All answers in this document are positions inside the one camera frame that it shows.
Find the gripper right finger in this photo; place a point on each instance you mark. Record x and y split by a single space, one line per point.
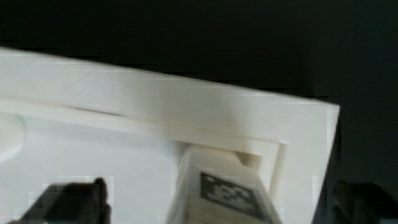
364 203

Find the white square tabletop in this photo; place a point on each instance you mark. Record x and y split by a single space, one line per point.
100 122

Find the white table leg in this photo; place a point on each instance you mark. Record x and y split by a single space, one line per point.
220 195

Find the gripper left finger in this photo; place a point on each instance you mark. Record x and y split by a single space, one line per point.
71 204

